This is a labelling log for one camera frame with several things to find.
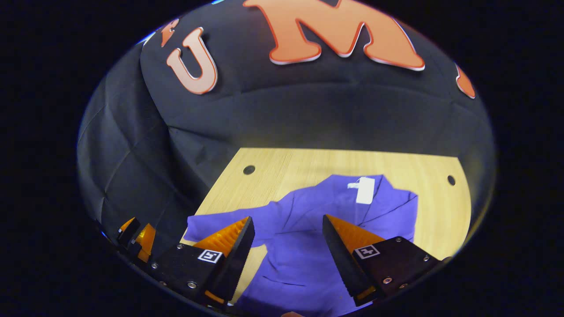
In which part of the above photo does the black backdrop cloth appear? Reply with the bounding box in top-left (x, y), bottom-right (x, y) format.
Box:
top-left (77, 0), bottom-right (496, 260)

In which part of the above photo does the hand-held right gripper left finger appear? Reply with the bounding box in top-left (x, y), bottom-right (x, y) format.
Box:
top-left (148, 216), bottom-right (255, 306)

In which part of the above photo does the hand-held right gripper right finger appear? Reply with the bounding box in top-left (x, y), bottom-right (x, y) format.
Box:
top-left (323, 214), bottom-right (441, 307)

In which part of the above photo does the purple button shirt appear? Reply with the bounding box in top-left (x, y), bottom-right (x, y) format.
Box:
top-left (183, 174), bottom-right (418, 317)

